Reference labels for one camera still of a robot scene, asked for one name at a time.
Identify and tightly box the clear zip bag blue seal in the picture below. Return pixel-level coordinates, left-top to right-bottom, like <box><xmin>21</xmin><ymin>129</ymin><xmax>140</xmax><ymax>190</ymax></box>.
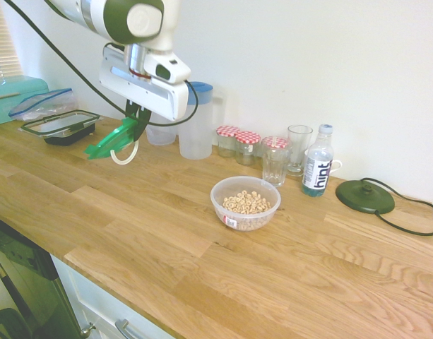
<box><xmin>8</xmin><ymin>88</ymin><xmax>78</xmax><ymax>123</ymax></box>

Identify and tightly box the dark round kettle base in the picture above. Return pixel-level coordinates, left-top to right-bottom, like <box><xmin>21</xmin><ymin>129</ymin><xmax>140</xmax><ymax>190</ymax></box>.
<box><xmin>335</xmin><ymin>179</ymin><xmax>396</xmax><ymax>215</ymax></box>

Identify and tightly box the dark kettle base cord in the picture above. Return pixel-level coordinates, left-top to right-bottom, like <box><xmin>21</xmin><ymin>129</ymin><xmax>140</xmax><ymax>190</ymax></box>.
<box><xmin>364</xmin><ymin>177</ymin><xmax>433</xmax><ymax>237</ymax></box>

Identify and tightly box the faceted glass tumbler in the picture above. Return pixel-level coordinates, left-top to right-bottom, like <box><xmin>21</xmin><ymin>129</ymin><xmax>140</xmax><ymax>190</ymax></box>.
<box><xmin>261</xmin><ymin>145</ymin><xmax>292</xmax><ymax>188</ymax></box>

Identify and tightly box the clear bowl with cereal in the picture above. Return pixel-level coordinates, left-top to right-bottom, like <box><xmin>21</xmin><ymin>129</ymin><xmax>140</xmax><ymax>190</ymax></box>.
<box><xmin>210</xmin><ymin>176</ymin><xmax>282</xmax><ymax>232</ymax></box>

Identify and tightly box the clear pitcher with blue lid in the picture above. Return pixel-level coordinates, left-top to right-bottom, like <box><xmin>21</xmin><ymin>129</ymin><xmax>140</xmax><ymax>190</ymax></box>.
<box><xmin>176</xmin><ymin>81</ymin><xmax>226</xmax><ymax>161</ymax></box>

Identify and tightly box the glass jar red checkered lid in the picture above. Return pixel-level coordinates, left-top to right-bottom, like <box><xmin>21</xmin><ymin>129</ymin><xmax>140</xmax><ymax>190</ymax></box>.
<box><xmin>261</xmin><ymin>136</ymin><xmax>294</xmax><ymax>152</ymax></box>
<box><xmin>216</xmin><ymin>125</ymin><xmax>242</xmax><ymax>158</ymax></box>
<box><xmin>234</xmin><ymin>130</ymin><xmax>262</xmax><ymax>167</ymax></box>

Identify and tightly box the green food container lid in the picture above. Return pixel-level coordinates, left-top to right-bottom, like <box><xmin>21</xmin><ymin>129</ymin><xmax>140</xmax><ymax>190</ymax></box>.
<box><xmin>83</xmin><ymin>114</ymin><xmax>141</xmax><ymax>165</ymax></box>

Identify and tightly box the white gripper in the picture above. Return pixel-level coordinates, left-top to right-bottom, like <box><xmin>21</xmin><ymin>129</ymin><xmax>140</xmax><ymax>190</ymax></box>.
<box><xmin>98</xmin><ymin>42</ymin><xmax>193</xmax><ymax>141</ymax></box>

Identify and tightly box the dark dishwasher front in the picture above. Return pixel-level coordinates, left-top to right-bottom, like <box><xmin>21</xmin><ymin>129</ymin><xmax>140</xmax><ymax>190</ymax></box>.
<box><xmin>0</xmin><ymin>213</ymin><xmax>85</xmax><ymax>339</ymax></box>

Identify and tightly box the tall footed drinking glass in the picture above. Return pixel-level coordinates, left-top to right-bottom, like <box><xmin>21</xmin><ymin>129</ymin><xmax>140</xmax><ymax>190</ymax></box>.
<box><xmin>286</xmin><ymin>124</ymin><xmax>314</xmax><ymax>178</ymax></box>

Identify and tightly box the metal drawer handle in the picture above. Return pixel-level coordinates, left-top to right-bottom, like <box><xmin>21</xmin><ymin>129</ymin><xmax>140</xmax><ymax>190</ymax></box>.
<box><xmin>114</xmin><ymin>318</ymin><xmax>147</xmax><ymax>339</ymax></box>

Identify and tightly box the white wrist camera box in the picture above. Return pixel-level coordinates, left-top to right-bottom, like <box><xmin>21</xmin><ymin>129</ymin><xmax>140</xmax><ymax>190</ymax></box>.
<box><xmin>144</xmin><ymin>52</ymin><xmax>193</xmax><ymax>86</ymax></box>

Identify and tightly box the clear pitcher with dark lid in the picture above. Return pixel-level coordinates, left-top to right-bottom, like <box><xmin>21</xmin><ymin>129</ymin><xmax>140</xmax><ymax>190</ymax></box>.
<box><xmin>145</xmin><ymin>112</ymin><xmax>179</xmax><ymax>147</ymax></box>

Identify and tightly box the black container with clear lid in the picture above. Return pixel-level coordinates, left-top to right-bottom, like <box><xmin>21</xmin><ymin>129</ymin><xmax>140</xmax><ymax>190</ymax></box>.
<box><xmin>20</xmin><ymin>109</ymin><xmax>102</xmax><ymax>146</ymax></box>

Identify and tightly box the hint water bottle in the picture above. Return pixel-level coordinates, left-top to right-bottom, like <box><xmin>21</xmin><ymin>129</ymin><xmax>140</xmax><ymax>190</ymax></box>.
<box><xmin>301</xmin><ymin>124</ymin><xmax>335</xmax><ymax>198</ymax></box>

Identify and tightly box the window blind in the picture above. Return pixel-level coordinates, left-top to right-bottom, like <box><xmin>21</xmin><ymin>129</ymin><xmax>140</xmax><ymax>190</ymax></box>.
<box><xmin>0</xmin><ymin>0</ymin><xmax>25</xmax><ymax>81</ymax></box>

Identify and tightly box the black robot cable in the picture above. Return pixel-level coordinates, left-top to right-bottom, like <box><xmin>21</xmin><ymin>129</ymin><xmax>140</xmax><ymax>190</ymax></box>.
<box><xmin>3</xmin><ymin>0</ymin><xmax>200</xmax><ymax>129</ymax></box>

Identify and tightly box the teal bread box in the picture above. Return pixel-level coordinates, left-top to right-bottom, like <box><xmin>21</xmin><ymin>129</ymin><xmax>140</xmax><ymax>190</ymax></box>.
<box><xmin>0</xmin><ymin>74</ymin><xmax>53</xmax><ymax>128</ymax></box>

